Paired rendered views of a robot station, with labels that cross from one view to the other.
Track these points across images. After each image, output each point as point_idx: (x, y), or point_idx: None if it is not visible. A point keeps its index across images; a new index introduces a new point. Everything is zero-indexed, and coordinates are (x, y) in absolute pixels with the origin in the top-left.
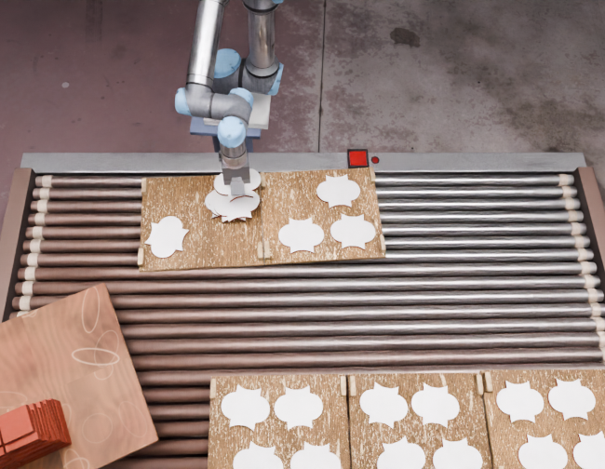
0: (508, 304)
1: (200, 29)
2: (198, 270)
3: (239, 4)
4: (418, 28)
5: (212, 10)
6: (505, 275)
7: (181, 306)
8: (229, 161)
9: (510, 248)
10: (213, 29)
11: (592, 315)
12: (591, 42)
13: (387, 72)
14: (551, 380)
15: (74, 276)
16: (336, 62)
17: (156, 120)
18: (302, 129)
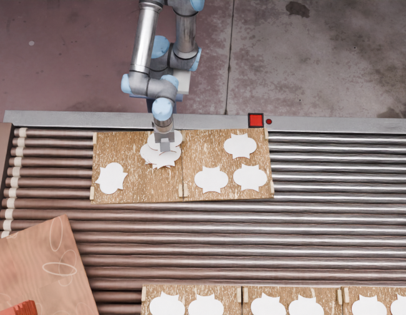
0: (365, 236)
1: (140, 30)
2: (134, 204)
3: None
4: (308, 2)
5: (150, 17)
6: (364, 214)
7: (121, 230)
8: (160, 129)
9: (368, 192)
10: (150, 30)
11: None
12: None
13: (282, 37)
14: (393, 295)
15: (43, 206)
16: (242, 29)
17: (101, 73)
18: (215, 83)
